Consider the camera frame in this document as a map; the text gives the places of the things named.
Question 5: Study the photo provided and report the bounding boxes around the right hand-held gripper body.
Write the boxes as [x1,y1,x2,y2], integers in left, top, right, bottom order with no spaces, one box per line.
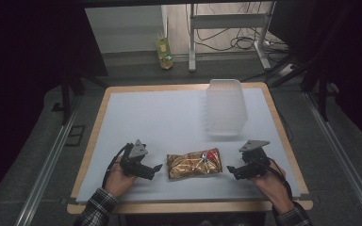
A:
[234,139,272,181]

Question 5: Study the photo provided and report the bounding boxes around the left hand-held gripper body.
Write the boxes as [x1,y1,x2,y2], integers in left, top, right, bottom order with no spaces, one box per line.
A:
[119,138,156,181]

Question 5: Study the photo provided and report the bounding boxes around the gold and red snack packet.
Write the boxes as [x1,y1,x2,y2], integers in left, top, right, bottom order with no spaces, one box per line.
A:
[166,148,223,180]

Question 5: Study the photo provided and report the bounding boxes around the translucent white plastic container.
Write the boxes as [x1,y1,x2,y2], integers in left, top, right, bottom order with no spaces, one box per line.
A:
[204,78,249,137]

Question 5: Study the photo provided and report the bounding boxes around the person's left hand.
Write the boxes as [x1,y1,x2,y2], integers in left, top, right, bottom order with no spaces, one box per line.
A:
[104,162,139,200]

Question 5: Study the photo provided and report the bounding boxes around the person's right hand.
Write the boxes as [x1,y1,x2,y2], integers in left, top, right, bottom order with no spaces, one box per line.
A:
[251,158,296,216]

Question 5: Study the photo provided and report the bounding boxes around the white table mat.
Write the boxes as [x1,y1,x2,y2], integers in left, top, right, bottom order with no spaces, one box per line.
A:
[75,88,302,203]

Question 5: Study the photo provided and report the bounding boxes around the black metal stand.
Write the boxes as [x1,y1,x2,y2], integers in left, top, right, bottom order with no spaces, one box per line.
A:
[51,73,107,126]
[268,53,340,122]

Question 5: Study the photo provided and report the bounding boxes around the white power strip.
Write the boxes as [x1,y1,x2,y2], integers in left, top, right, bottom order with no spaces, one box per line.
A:
[277,63,295,78]

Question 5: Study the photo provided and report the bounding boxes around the yellow drink bottle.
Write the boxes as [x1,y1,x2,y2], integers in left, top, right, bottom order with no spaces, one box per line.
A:
[156,30,174,70]

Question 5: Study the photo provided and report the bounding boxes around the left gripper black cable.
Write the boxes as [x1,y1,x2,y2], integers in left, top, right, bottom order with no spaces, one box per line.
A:
[102,142,134,189]

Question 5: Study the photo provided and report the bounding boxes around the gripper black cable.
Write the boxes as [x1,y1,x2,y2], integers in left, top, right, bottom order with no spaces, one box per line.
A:
[102,142,134,189]
[255,158,294,202]

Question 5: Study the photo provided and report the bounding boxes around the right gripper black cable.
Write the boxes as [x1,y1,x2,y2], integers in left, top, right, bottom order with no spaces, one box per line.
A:
[255,158,294,202]

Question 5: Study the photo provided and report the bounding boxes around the tangle of black floor cables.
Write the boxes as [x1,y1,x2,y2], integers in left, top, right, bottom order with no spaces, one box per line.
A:
[185,2,288,55]

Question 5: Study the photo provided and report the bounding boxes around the white metal desk frame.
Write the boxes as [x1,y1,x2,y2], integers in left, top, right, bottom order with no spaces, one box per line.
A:
[188,1,277,73]

